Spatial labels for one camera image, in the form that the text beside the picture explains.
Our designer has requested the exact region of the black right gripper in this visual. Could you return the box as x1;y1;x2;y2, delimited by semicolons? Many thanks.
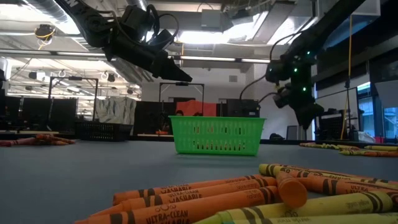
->
290;82;324;130

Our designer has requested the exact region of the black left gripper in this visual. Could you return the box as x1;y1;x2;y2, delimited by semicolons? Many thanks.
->
104;29;193;82

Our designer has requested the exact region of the grey waste bin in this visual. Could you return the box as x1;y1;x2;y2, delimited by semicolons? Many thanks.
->
285;124;308;141

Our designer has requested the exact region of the black cart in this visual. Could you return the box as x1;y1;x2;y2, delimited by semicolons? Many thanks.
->
313;108;358;141

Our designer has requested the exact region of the whiteboard on stand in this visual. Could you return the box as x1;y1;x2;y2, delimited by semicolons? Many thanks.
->
313;86;359;141

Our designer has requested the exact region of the orange red panel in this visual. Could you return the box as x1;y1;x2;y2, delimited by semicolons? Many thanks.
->
175;100;218;118

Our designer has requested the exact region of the black tripod stand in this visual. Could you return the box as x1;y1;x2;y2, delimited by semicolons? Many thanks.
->
343;77;354;141

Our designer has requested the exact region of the ceiling strip light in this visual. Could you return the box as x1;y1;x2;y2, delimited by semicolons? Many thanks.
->
174;55;271;65

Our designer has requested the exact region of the black partition panel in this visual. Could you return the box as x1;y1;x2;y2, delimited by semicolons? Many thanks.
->
132;100;177;136
0;95;78;132

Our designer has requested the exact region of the white plastic bag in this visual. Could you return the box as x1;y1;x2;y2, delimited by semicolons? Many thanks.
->
357;130;376;144

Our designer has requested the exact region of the black equipment case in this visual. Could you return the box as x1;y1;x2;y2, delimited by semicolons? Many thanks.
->
219;98;261;118

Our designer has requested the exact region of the grey ceiling box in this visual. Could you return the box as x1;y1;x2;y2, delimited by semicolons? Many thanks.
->
200;9;233;32

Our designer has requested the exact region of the crumpled grey white sheet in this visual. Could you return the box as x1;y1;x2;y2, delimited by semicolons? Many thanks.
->
94;96;137;125

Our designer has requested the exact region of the green plastic basket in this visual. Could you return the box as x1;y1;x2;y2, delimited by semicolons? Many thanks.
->
169;115;267;156

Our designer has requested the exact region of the black plastic basket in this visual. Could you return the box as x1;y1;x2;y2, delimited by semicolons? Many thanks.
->
73;120;134;142

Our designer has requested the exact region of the yellow green crayon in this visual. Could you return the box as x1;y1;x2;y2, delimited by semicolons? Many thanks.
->
192;190;396;224

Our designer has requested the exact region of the red crayon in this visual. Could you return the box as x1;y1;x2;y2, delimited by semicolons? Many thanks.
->
0;138;38;147

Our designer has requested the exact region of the black metal frame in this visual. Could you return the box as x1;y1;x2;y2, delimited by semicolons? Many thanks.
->
158;82;206;116
47;76;100;123

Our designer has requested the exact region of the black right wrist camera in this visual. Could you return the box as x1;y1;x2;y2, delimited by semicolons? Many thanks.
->
272;86;295;109

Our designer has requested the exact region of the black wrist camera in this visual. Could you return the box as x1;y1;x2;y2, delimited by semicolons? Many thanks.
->
119;4;156;35
272;86;295;109

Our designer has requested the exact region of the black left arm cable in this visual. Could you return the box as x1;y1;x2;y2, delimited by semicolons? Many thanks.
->
105;3;180;52

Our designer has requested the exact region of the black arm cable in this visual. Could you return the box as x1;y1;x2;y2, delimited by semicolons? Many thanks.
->
105;3;180;52
238;30;301;104

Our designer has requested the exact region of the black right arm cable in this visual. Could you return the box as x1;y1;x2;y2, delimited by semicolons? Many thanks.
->
238;30;301;104

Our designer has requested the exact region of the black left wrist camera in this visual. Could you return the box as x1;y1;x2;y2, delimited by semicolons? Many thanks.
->
119;4;156;35

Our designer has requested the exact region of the yellow hanging cable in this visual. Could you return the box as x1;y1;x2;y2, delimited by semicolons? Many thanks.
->
340;14;354;141

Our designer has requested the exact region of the black ceiling cable reel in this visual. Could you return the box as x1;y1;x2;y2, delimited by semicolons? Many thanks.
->
33;24;57;50

